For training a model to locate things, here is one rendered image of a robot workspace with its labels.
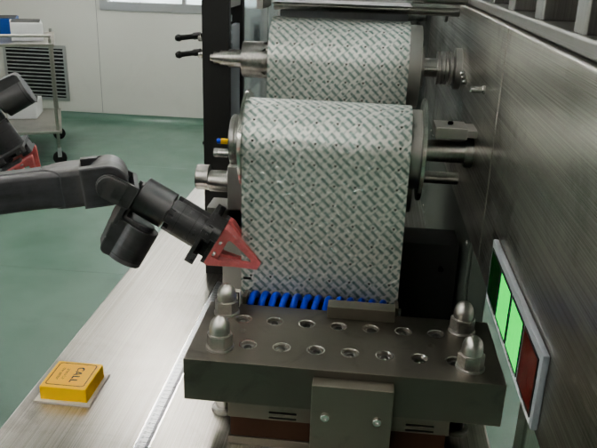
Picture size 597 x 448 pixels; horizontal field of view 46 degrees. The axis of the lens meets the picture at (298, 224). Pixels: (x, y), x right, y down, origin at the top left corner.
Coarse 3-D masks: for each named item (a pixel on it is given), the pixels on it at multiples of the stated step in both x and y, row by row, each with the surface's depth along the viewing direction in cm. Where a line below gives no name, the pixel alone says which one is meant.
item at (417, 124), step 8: (416, 112) 100; (416, 120) 98; (416, 128) 97; (416, 136) 97; (416, 144) 97; (416, 152) 97; (416, 160) 97; (416, 168) 98; (416, 176) 99; (408, 184) 100; (416, 184) 100
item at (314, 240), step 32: (256, 192) 101; (288, 192) 100; (320, 192) 100; (352, 192) 99; (384, 192) 99; (256, 224) 102; (288, 224) 102; (320, 224) 101; (352, 224) 101; (384, 224) 100; (288, 256) 104; (320, 256) 103; (352, 256) 103; (384, 256) 102; (256, 288) 106; (288, 288) 105; (320, 288) 105; (352, 288) 104; (384, 288) 104
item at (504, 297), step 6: (504, 282) 71; (504, 288) 70; (498, 294) 73; (504, 294) 70; (510, 294) 67; (498, 300) 73; (504, 300) 70; (498, 306) 72; (504, 306) 70; (498, 312) 72; (504, 312) 70; (498, 318) 72; (504, 318) 69; (498, 324) 72; (504, 324) 69; (504, 330) 69; (504, 336) 69
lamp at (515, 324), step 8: (512, 304) 66; (512, 312) 66; (512, 320) 66; (520, 320) 63; (512, 328) 66; (520, 328) 63; (512, 336) 65; (520, 336) 62; (512, 344) 65; (512, 352) 65; (512, 360) 65
